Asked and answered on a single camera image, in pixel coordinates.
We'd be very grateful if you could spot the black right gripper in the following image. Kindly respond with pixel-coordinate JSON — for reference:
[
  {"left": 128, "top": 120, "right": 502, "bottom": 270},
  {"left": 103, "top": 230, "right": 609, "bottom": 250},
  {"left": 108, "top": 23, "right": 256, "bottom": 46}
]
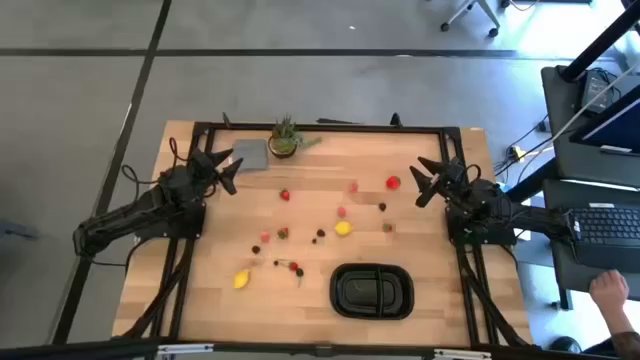
[{"left": 408, "top": 155, "right": 474, "bottom": 209}]

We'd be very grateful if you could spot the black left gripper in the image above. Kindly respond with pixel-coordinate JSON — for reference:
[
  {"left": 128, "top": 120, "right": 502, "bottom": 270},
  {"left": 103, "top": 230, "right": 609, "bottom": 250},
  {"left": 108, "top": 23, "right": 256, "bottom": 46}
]
[{"left": 185, "top": 147, "right": 245, "bottom": 197}]

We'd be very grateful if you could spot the person's forearm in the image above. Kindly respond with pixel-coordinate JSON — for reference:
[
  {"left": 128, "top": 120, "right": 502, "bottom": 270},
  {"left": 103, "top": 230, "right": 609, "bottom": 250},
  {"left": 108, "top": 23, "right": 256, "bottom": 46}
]
[{"left": 607, "top": 305, "right": 640, "bottom": 354}]

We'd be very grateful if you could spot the black plastic tupperware container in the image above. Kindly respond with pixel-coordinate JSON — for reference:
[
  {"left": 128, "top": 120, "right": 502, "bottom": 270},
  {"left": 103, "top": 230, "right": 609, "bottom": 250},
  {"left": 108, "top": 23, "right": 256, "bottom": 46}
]
[{"left": 329, "top": 262, "right": 416, "bottom": 321}]

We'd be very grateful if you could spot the grey folded cloth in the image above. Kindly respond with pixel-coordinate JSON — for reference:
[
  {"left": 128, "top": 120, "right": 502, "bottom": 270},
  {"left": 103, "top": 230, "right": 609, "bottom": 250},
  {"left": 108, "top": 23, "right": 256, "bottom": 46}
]
[{"left": 230, "top": 139, "right": 270, "bottom": 174}]

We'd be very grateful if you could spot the potted succulent plant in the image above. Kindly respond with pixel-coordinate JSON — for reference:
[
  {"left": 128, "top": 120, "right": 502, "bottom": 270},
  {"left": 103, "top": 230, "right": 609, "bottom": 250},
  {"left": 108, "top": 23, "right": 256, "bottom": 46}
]
[{"left": 267, "top": 114, "right": 324, "bottom": 160}]

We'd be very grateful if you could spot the black desk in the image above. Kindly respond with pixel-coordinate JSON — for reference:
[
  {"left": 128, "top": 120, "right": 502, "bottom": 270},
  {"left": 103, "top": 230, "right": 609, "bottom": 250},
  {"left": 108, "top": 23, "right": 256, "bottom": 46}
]
[
  {"left": 540, "top": 64, "right": 640, "bottom": 189},
  {"left": 542, "top": 177, "right": 640, "bottom": 304}
]

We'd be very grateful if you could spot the white and black office chair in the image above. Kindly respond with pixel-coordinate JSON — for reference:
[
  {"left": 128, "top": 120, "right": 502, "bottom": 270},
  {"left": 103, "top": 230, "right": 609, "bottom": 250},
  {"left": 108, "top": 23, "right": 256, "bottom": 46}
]
[{"left": 439, "top": 0, "right": 501, "bottom": 39}]

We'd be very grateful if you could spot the black keyboard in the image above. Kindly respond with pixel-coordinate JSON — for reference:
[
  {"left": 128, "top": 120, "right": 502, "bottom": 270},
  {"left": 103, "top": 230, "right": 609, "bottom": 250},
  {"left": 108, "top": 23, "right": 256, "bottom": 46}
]
[{"left": 569, "top": 202, "right": 640, "bottom": 269}]

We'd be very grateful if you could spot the black power adapter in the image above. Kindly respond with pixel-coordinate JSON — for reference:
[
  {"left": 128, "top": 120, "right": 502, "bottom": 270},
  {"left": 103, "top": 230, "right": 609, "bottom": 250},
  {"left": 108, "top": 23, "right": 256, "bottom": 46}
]
[{"left": 581, "top": 69, "right": 620, "bottom": 114}]

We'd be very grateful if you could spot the dark monitor screen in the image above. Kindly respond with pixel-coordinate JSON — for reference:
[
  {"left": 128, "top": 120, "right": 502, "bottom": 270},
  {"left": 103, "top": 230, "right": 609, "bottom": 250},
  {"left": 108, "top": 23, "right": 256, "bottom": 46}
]
[{"left": 569, "top": 84, "right": 640, "bottom": 156}]

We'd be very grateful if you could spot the person's hand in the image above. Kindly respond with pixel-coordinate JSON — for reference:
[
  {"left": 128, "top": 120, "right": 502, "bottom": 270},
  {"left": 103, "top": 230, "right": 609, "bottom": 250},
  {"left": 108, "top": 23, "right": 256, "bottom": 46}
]
[{"left": 588, "top": 269, "right": 630, "bottom": 314}]

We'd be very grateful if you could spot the black pole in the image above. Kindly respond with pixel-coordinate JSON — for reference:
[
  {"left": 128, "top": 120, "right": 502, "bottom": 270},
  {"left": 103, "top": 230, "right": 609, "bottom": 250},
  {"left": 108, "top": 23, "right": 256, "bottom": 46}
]
[{"left": 559, "top": 0, "right": 640, "bottom": 84}]

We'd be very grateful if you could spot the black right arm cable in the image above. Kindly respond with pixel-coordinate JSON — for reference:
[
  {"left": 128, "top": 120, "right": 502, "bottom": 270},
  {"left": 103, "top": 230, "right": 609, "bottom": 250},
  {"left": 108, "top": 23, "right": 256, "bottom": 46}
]
[{"left": 462, "top": 162, "right": 485, "bottom": 185}]

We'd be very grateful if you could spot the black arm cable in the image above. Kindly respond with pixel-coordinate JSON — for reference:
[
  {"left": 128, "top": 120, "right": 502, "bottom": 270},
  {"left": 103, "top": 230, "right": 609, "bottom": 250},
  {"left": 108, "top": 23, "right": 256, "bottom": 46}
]
[
  {"left": 121, "top": 137, "right": 182, "bottom": 202},
  {"left": 462, "top": 162, "right": 485, "bottom": 185}
]

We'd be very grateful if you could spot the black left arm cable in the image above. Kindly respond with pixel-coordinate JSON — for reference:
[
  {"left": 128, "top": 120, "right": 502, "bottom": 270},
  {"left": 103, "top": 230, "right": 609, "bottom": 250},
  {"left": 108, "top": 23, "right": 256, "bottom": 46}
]
[{"left": 121, "top": 137, "right": 182, "bottom": 202}]

